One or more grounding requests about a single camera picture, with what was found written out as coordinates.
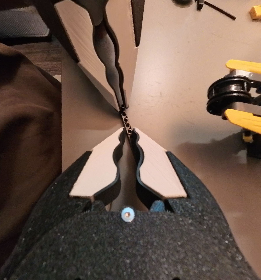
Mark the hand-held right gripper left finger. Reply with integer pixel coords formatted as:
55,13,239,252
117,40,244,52
69,127,125,206

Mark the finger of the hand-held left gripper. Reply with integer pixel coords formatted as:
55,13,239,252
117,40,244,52
54,0,122,112
103,0,140,109

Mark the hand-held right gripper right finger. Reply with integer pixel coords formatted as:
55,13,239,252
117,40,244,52
130,127,187,211

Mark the long black holed brick beam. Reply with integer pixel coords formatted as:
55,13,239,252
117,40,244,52
120,105,142,162

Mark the grey mesh office chair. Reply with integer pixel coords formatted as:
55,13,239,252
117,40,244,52
0,6,52,43

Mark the thin black axle rod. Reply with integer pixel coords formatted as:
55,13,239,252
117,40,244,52
204,1,236,20

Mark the person's brown clothing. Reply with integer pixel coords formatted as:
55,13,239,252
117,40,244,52
0,33,63,272

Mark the yellow black toy brick vehicle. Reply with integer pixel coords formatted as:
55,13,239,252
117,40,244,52
206,59,261,158

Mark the long yellow brick panel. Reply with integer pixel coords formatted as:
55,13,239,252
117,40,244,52
249,5,261,21

